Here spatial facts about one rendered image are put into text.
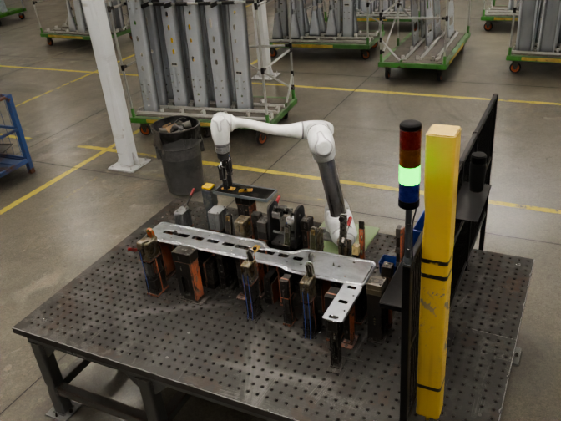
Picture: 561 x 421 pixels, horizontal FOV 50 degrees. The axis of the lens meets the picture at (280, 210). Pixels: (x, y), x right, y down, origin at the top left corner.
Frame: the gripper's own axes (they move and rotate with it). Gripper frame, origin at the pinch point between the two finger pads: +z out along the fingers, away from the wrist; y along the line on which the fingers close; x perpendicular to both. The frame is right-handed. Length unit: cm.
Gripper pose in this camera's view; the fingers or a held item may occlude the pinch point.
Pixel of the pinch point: (227, 182)
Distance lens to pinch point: 363.8
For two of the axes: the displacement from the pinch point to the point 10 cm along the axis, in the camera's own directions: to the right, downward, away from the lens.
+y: -4.1, 4.8, -7.8
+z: 0.8, 8.7, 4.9
